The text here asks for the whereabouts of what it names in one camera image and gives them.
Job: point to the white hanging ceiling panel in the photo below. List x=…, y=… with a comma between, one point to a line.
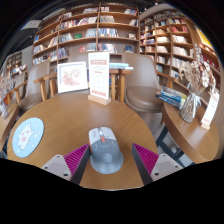
x=30, y=24

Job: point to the distant wooden bookshelf unit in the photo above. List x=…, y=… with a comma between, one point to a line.
x=15, y=63

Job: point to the grey chair with wooden arms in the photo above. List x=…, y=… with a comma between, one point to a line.
x=143, y=90
x=35, y=83
x=76, y=57

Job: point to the white framed flower picture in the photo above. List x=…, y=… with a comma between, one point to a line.
x=72, y=77

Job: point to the round light blue mouse pad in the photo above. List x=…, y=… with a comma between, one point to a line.
x=28, y=137

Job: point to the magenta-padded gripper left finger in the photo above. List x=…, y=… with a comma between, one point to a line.
x=75, y=159

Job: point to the curved wooden bookshelf unit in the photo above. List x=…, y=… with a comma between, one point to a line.
x=173, y=40

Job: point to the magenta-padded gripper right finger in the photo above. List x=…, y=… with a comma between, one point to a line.
x=148, y=160

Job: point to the stack of books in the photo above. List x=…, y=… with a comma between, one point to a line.
x=171, y=97

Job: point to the grey computer mouse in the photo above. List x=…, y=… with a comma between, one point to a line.
x=106, y=153

